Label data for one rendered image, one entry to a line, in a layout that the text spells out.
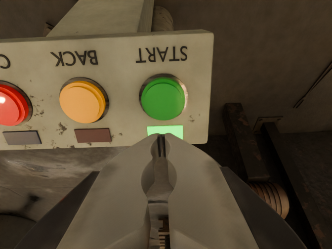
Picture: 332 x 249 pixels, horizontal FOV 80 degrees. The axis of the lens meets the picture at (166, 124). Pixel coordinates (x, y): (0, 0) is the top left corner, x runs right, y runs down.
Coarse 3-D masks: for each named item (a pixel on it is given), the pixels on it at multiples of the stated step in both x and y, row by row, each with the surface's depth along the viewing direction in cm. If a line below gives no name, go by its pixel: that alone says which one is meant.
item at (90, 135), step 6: (78, 132) 20; (84, 132) 20; (90, 132) 20; (96, 132) 20; (102, 132) 20; (108, 132) 20; (78, 138) 21; (84, 138) 21; (90, 138) 21; (96, 138) 21; (102, 138) 21; (108, 138) 21
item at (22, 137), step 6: (6, 132) 21; (12, 132) 21; (18, 132) 21; (24, 132) 20; (30, 132) 20; (36, 132) 20; (6, 138) 21; (12, 138) 21; (18, 138) 21; (24, 138) 21; (30, 138) 21; (36, 138) 21; (12, 144) 21; (18, 144) 21; (24, 144) 21; (30, 144) 21
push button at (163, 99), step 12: (156, 84) 17; (168, 84) 17; (144, 96) 18; (156, 96) 18; (168, 96) 18; (180, 96) 18; (144, 108) 18; (156, 108) 18; (168, 108) 18; (180, 108) 18
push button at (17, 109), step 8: (0, 88) 18; (8, 88) 18; (0, 96) 18; (8, 96) 18; (16, 96) 18; (0, 104) 18; (8, 104) 18; (16, 104) 18; (24, 104) 19; (0, 112) 18; (8, 112) 18; (16, 112) 18; (24, 112) 19; (0, 120) 19; (8, 120) 19; (16, 120) 19
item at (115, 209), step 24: (144, 144) 11; (120, 168) 10; (144, 168) 9; (96, 192) 8; (120, 192) 8; (144, 192) 10; (96, 216) 7; (120, 216) 7; (144, 216) 7; (72, 240) 6; (96, 240) 6; (120, 240) 6; (144, 240) 7
